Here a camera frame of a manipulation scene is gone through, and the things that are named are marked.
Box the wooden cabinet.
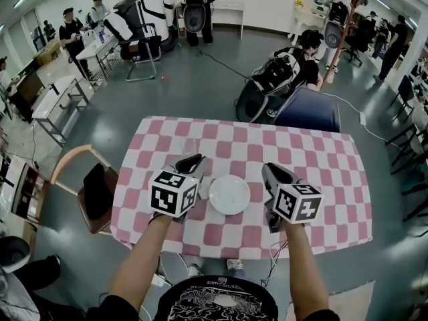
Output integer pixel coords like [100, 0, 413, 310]
[0, 154, 51, 227]

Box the white dressing table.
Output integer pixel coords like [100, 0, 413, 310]
[288, 0, 331, 45]

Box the bundle of thin cables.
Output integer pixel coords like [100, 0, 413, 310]
[259, 240, 289, 288]

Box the person's left shoe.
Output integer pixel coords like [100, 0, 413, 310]
[187, 262, 205, 279]

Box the person's black printed t-shirt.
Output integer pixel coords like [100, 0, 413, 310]
[152, 276, 280, 321]

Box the black office chair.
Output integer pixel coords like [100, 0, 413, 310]
[102, 11, 164, 83]

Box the person's right forearm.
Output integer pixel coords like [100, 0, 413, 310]
[283, 221, 331, 318]

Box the white table with wire shelf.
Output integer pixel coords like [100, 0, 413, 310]
[76, 31, 122, 81]

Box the pink white checked tablecloth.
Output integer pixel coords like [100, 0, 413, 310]
[110, 115, 374, 261]

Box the orange pole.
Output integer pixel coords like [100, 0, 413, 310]
[318, 0, 364, 92]

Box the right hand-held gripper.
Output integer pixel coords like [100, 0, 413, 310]
[261, 162, 324, 234]

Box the white and black machine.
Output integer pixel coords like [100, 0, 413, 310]
[112, 0, 176, 54]

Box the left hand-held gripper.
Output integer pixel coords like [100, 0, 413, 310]
[148, 153, 207, 225]

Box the wooden chair with dark seat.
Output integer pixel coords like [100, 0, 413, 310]
[49, 144, 120, 237]

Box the person's left forearm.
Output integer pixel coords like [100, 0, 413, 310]
[107, 212, 175, 314]

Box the white metal-frame desk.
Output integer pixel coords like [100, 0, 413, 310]
[31, 75, 92, 148]

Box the white cable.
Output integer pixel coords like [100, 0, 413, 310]
[320, 92, 397, 144]

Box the white round plate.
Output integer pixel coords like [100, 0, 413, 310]
[208, 174, 251, 216]

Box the cardboard box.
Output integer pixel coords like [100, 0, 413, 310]
[34, 39, 64, 67]

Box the dark blue chair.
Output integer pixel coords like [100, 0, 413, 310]
[274, 87, 342, 134]

